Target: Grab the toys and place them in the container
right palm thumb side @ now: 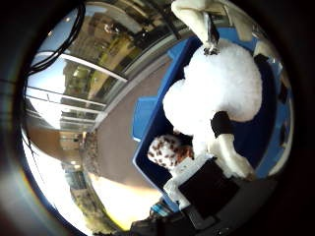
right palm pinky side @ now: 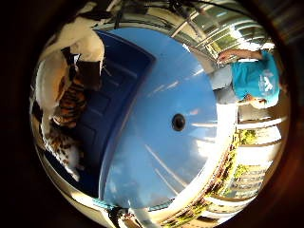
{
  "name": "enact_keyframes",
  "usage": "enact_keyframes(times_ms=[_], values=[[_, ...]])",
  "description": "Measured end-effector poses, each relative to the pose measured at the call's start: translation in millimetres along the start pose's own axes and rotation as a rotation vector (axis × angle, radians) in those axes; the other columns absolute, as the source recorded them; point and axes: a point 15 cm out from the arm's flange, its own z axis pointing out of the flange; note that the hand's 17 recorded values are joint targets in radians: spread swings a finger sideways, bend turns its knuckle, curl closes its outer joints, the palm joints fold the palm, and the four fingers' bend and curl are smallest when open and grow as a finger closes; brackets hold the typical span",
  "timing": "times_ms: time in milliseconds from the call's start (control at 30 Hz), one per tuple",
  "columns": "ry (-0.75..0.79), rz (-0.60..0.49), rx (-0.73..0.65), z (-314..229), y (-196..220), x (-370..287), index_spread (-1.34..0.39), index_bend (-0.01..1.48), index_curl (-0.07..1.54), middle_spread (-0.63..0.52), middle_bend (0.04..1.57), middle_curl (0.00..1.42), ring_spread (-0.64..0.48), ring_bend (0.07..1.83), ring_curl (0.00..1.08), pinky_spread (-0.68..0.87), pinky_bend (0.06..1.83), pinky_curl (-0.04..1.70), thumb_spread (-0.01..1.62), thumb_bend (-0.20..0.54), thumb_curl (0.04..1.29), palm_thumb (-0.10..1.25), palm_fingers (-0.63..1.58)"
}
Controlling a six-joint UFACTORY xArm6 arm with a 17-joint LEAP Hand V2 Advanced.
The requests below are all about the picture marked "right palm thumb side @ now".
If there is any black cable bundle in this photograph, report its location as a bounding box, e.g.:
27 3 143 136
19 0 88 78

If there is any white brown-spotted leopard plush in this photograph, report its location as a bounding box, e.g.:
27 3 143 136
147 132 195 171

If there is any white fluffy bunny plush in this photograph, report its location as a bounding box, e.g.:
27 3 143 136
161 38 264 155

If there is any blue plastic container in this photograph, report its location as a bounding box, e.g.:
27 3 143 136
131 28 293 212

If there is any striped blue white cloth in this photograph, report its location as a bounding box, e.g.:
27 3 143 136
150 201 174 218

